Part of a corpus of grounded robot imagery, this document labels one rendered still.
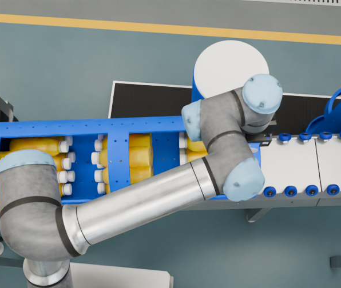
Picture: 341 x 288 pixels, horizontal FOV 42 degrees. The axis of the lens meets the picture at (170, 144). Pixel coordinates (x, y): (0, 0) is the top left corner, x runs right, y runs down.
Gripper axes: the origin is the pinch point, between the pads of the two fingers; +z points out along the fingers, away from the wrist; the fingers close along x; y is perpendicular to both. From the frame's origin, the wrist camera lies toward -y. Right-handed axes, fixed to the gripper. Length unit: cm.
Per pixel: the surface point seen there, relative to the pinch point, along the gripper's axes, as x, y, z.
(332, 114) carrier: 35, 54, 77
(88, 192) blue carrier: -3, -47, 43
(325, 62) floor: 93, 78, 143
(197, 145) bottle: 8.7, -8.4, 29.3
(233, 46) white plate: 50, 7, 39
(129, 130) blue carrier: 11.9, -30.1, 20.2
